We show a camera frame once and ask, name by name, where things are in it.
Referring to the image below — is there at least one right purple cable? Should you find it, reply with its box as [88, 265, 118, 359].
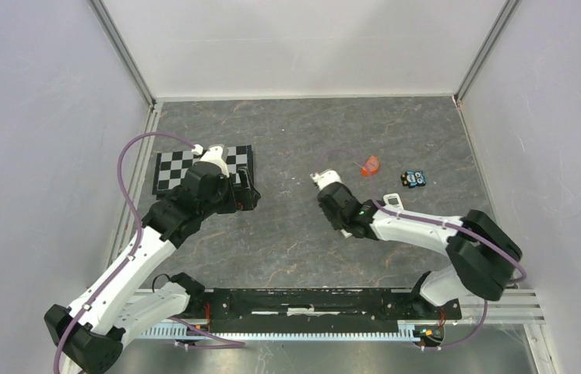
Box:
[316, 148, 528, 350]

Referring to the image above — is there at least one beige remote control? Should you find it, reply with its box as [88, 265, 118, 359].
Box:
[383, 193, 403, 210]

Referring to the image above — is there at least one black white checkerboard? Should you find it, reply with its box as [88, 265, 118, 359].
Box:
[152, 145, 254, 199]

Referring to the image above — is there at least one blue owl toy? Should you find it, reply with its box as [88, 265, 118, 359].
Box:
[400, 171, 426, 189]

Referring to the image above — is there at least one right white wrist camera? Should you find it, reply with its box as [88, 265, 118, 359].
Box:
[310, 169, 342, 191]

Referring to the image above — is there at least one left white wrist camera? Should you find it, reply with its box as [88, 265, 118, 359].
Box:
[191, 144, 231, 177]

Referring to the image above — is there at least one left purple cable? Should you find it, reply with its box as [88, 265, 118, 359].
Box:
[51, 131, 199, 374]

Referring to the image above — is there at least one white slotted cable duct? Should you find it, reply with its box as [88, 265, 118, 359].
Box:
[138, 321, 444, 343]

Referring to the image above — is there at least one purple cable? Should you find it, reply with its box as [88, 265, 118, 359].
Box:
[51, 131, 199, 374]
[316, 148, 528, 350]

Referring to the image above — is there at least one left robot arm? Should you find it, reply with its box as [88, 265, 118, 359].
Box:
[44, 161, 260, 373]

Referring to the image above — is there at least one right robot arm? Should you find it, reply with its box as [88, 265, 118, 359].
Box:
[317, 182, 523, 318]

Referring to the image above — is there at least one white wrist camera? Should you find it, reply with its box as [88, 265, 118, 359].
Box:
[310, 169, 342, 191]
[191, 144, 231, 177]

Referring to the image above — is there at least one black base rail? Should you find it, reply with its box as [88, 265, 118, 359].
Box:
[177, 288, 462, 333]

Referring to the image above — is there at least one orange semicircular piece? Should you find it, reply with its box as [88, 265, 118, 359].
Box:
[361, 156, 380, 177]

